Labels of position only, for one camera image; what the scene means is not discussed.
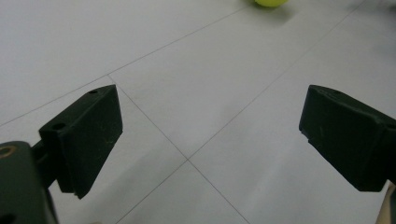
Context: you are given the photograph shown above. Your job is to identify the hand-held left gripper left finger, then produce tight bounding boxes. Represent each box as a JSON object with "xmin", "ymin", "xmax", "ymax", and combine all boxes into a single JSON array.
[{"xmin": 31, "ymin": 84, "xmax": 123, "ymax": 200}]

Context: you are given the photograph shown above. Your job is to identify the yellow tennis ball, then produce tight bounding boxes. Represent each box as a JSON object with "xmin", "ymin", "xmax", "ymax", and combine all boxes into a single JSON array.
[{"xmin": 254, "ymin": 0, "xmax": 290, "ymax": 8}]

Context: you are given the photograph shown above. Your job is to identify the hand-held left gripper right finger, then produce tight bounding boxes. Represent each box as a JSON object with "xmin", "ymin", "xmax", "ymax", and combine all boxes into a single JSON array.
[{"xmin": 299, "ymin": 84, "xmax": 396, "ymax": 192}]

